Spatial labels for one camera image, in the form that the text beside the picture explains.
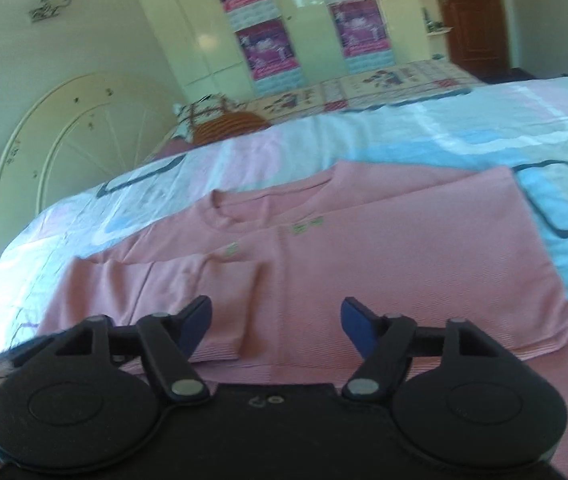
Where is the cream corner shelf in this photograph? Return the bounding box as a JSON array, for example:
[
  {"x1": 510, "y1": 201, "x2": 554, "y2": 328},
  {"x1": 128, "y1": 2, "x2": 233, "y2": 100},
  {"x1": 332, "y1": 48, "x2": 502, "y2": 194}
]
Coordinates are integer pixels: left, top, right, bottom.
[{"x1": 410, "y1": 0, "x2": 454, "y2": 61}]

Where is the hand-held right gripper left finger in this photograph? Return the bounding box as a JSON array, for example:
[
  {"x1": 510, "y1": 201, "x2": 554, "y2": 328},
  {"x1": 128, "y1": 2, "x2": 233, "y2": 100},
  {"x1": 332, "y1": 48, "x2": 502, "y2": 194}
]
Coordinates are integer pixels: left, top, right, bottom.
[{"x1": 56, "y1": 296, "x2": 213, "y2": 406}]

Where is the pastel patterned bedsheet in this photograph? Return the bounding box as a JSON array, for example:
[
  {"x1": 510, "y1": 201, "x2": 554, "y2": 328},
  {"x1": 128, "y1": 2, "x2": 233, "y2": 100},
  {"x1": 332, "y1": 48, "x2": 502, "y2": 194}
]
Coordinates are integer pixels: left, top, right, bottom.
[{"x1": 0, "y1": 77, "x2": 568, "y2": 411}]

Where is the brown wooden door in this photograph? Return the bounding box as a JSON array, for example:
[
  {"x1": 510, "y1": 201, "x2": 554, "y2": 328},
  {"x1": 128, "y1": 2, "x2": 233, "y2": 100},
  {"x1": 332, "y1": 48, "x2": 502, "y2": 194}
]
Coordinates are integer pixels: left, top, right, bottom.
[{"x1": 426, "y1": 0, "x2": 511, "y2": 81}]

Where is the pink knit sweater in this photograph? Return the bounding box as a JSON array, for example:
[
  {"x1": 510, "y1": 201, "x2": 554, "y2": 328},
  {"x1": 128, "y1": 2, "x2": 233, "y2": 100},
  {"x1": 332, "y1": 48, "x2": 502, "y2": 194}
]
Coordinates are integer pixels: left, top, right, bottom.
[{"x1": 36, "y1": 160, "x2": 568, "y2": 466}]

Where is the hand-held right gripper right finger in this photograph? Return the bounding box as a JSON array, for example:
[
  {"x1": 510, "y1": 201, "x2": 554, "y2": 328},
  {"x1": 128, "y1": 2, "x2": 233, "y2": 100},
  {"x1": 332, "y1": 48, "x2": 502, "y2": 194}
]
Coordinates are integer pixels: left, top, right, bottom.
[{"x1": 340, "y1": 296, "x2": 513, "y2": 404}]

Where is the cream glossy wardrobe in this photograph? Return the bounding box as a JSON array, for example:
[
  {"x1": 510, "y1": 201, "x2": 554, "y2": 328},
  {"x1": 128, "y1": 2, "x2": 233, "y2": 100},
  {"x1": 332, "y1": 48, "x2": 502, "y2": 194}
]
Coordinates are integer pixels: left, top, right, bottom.
[{"x1": 124, "y1": 0, "x2": 445, "y2": 106}]

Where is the yellow printed blanket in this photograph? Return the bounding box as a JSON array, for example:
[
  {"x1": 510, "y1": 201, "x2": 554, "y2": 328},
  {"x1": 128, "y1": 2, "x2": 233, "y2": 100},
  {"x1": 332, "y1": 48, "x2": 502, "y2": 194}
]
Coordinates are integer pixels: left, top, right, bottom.
[{"x1": 244, "y1": 57, "x2": 485, "y2": 117}]

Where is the cream round headboard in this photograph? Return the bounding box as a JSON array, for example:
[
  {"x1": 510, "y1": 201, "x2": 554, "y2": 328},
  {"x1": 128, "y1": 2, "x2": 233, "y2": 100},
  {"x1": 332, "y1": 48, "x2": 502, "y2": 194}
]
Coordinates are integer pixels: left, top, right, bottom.
[{"x1": 0, "y1": 72, "x2": 189, "y2": 266}]

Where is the orange striped cushion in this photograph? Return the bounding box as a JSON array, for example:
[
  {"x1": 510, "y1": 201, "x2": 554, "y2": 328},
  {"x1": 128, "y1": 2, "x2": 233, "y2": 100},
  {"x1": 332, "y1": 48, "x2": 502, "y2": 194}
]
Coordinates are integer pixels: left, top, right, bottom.
[{"x1": 193, "y1": 110, "x2": 272, "y2": 145}]

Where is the checked patterned pillow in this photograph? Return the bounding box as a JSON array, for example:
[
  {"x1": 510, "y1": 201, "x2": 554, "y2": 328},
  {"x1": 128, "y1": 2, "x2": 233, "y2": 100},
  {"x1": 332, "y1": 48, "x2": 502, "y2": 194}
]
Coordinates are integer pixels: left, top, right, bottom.
[{"x1": 171, "y1": 92, "x2": 249, "y2": 143}]

